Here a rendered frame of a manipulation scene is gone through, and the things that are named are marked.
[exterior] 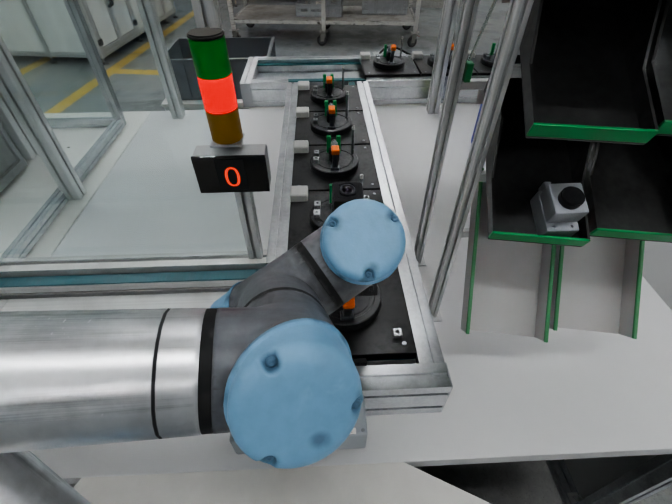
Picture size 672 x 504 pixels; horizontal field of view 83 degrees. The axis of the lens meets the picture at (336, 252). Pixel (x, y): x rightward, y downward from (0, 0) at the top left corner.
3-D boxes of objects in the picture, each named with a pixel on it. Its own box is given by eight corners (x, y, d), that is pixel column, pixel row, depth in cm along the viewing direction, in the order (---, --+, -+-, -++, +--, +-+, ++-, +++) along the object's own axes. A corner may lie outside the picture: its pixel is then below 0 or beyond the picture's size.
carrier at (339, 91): (362, 115, 139) (364, 80, 131) (296, 116, 139) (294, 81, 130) (357, 89, 157) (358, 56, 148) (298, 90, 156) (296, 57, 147)
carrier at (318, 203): (393, 257, 87) (400, 214, 78) (287, 261, 86) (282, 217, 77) (380, 195, 104) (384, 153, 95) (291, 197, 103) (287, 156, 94)
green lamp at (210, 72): (228, 80, 54) (221, 41, 51) (193, 80, 54) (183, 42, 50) (233, 67, 58) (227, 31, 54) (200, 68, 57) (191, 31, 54)
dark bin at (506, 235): (581, 247, 55) (613, 225, 48) (487, 239, 56) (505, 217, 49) (563, 93, 64) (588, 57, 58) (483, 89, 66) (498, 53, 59)
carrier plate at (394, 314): (415, 358, 68) (417, 352, 67) (281, 364, 68) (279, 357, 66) (395, 262, 85) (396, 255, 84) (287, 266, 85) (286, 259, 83)
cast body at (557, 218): (569, 239, 55) (597, 217, 48) (537, 240, 55) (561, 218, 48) (556, 187, 58) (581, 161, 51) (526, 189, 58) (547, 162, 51)
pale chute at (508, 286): (536, 337, 67) (548, 342, 63) (459, 329, 68) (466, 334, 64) (550, 178, 67) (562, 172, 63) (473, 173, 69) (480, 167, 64)
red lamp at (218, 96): (235, 114, 58) (228, 80, 54) (201, 114, 57) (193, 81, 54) (239, 100, 61) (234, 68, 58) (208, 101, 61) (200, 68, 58)
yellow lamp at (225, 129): (241, 144, 61) (235, 114, 58) (209, 145, 61) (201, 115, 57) (244, 129, 65) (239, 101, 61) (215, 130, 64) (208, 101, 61)
